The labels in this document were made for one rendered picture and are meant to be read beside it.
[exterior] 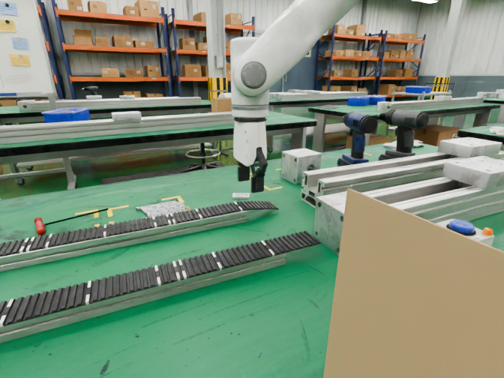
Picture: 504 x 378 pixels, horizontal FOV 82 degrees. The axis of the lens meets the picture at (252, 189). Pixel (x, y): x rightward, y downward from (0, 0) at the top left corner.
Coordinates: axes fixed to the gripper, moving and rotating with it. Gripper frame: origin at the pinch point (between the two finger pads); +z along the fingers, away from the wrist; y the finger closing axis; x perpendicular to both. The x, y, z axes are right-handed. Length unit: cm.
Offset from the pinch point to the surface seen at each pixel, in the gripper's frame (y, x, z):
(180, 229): 2.5, -18.3, 8.2
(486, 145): 6, 82, -3
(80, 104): -318, -68, 6
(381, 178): 4.9, 38.8, 3.0
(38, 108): -315, -107, 8
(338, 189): 6.0, 22.7, 3.4
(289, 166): -18.8, 22.5, 4.2
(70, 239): 2.2, -39.5, 5.9
